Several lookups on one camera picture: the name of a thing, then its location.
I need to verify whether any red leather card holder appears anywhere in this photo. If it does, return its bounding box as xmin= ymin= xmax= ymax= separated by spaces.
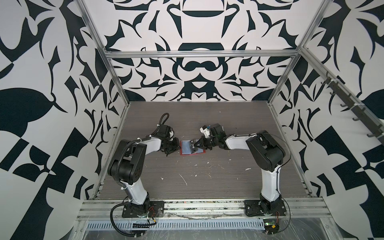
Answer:
xmin=180 ymin=140 xmax=206 ymax=156

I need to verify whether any black LOGO card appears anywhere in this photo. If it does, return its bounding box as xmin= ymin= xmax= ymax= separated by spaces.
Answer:
xmin=190 ymin=140 xmax=198 ymax=153

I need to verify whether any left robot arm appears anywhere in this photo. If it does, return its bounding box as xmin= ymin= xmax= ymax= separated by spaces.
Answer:
xmin=107 ymin=124 xmax=180 ymax=206

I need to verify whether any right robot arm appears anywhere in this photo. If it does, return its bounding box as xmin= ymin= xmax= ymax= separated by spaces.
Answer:
xmin=189 ymin=124 xmax=286 ymax=203

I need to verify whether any small circuit board left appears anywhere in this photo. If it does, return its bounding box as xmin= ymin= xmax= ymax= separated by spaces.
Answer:
xmin=132 ymin=221 xmax=157 ymax=229

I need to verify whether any small circuit board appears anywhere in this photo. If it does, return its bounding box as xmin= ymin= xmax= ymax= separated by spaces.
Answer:
xmin=132 ymin=221 xmax=157 ymax=229
xmin=263 ymin=219 xmax=280 ymax=235

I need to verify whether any small circuit board right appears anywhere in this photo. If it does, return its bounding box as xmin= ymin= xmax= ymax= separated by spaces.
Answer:
xmin=263 ymin=219 xmax=280 ymax=235

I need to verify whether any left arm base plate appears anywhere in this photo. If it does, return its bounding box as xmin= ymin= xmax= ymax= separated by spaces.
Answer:
xmin=122 ymin=201 xmax=165 ymax=218

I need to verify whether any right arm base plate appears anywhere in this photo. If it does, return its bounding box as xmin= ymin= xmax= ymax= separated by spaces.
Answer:
xmin=244 ymin=198 xmax=287 ymax=217

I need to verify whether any black corrugated cable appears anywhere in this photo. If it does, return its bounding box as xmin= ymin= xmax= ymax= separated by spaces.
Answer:
xmin=109 ymin=201 xmax=148 ymax=238

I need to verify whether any wall hook rack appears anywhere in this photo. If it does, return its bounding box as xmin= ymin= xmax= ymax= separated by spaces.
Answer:
xmin=322 ymin=72 xmax=384 ymax=145

